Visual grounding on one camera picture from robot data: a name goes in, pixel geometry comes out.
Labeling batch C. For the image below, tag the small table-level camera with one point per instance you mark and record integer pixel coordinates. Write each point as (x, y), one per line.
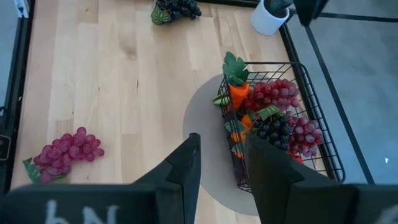
(3, 146)

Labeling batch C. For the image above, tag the black grape bunch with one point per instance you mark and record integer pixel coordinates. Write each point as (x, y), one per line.
(273, 133)
(180, 7)

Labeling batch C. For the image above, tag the potted succulent white pot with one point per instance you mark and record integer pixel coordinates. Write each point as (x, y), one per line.
(265, 21)

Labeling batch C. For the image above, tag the round grey mat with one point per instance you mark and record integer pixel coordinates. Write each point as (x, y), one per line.
(202, 124)

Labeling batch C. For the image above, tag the light red grape bunch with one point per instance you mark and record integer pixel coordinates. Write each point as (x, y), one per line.
(306, 133)

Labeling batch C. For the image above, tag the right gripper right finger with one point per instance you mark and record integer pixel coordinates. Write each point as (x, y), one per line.
(311, 205)

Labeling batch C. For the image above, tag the orange carrot green leaves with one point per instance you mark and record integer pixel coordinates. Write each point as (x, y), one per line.
(238, 95)

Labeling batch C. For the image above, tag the silver frame bracket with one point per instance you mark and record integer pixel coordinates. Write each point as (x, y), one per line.
(21, 7)

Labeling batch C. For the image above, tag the purple-red grape bunch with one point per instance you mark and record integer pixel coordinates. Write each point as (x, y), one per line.
(62, 152)

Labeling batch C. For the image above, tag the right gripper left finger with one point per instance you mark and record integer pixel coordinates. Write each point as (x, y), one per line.
(109, 205)

